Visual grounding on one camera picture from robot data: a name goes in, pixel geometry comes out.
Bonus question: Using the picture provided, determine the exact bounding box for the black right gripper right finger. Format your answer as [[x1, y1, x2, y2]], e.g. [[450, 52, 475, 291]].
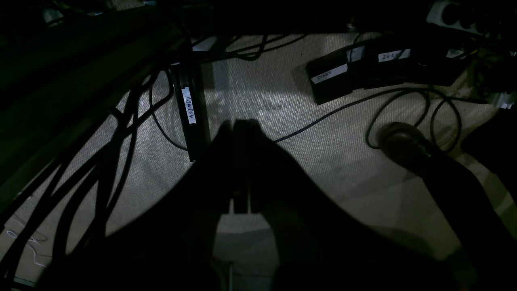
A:
[[234, 120, 445, 291]]

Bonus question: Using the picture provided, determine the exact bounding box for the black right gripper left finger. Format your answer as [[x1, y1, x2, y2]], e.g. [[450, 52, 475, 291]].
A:
[[106, 122, 231, 291]]

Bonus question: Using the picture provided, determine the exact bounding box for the black chair base leg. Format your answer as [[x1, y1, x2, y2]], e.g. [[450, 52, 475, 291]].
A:
[[377, 122, 516, 291]]

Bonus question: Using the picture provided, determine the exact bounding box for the black box labelled ASIMOV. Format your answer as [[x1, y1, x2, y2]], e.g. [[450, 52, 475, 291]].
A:
[[170, 64, 211, 162]]

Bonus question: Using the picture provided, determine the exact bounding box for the black power brick labelled START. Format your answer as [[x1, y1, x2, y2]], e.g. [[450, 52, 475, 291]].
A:
[[305, 51, 354, 105]]

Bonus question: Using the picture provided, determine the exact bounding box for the black power brick white label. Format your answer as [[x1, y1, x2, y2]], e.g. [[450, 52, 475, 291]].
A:
[[359, 39, 413, 89]]

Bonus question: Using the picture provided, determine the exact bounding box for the white power strip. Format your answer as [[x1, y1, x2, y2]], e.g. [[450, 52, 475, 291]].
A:
[[425, 0, 489, 35]]

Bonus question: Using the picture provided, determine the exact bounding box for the black cable bundle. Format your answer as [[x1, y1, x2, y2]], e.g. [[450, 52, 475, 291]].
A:
[[0, 69, 178, 291]]

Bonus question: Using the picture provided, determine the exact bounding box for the thin black floor cable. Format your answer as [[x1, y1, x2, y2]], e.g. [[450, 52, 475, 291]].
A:
[[275, 87, 491, 154]]

